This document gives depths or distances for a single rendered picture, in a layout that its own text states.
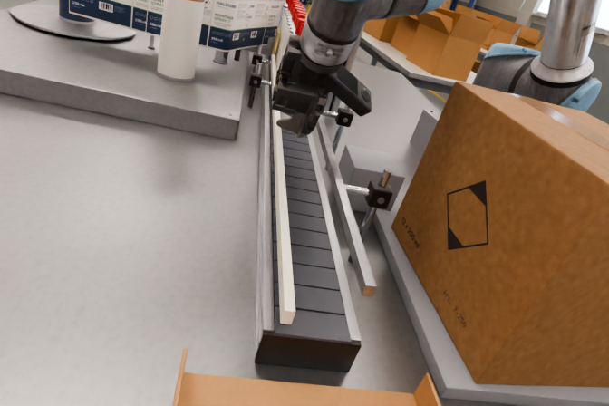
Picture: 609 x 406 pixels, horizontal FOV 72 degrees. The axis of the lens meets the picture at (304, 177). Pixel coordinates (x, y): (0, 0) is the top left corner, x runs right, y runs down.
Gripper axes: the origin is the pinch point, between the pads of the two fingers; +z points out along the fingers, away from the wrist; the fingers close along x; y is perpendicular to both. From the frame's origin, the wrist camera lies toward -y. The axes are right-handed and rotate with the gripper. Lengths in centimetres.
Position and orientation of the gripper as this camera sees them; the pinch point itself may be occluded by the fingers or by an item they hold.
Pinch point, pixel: (302, 131)
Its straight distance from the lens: 78.4
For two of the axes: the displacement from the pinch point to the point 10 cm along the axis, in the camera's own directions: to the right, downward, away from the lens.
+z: -2.6, 4.9, 8.3
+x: -0.6, 8.5, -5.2
